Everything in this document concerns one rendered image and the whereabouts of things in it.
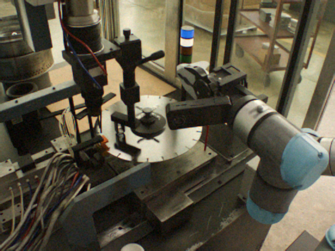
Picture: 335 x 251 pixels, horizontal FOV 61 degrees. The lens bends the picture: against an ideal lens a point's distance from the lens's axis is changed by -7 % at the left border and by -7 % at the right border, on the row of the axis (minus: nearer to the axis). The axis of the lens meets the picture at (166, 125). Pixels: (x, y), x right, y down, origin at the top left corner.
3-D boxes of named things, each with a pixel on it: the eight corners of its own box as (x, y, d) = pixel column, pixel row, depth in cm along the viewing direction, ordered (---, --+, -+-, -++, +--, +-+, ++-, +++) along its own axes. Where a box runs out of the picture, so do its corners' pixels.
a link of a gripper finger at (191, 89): (196, 72, 69) (221, 91, 63) (174, 81, 67) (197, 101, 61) (195, 60, 67) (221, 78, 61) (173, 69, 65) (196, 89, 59)
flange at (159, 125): (122, 129, 91) (122, 122, 89) (140, 110, 99) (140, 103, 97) (155, 140, 87) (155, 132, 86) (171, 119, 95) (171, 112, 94)
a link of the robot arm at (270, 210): (298, 198, 57) (316, 158, 50) (273, 236, 50) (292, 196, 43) (264, 178, 61) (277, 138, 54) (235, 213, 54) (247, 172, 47)
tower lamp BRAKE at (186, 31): (187, 33, 107) (188, 25, 105) (195, 36, 104) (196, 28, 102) (177, 35, 104) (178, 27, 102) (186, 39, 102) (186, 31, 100)
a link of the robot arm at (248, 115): (245, 156, 50) (248, 120, 45) (228, 140, 53) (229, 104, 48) (277, 137, 52) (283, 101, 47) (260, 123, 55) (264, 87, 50)
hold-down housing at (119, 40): (136, 95, 83) (133, 24, 71) (143, 103, 80) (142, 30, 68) (117, 100, 80) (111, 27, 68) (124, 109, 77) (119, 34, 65)
